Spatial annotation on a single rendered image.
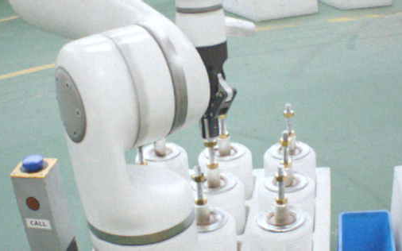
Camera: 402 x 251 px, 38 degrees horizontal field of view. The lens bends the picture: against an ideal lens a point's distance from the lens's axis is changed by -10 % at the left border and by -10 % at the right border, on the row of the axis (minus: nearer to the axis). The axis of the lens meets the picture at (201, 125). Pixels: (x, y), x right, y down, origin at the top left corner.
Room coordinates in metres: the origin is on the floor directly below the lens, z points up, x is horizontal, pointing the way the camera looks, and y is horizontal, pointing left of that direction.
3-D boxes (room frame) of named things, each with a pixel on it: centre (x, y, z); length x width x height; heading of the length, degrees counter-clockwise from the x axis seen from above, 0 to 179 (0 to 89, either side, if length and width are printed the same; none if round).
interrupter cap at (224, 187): (0.93, -0.01, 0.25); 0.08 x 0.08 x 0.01
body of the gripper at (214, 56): (0.93, -0.01, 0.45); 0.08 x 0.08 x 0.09
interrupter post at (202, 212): (0.81, 0.01, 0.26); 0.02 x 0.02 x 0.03
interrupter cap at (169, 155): (1.07, 0.08, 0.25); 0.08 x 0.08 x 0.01
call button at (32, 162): (0.91, 0.29, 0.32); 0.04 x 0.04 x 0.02
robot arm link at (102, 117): (0.45, 0.06, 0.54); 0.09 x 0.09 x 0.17; 32
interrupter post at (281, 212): (0.79, -0.10, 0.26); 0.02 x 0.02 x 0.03
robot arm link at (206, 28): (0.94, -0.03, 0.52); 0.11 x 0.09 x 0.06; 123
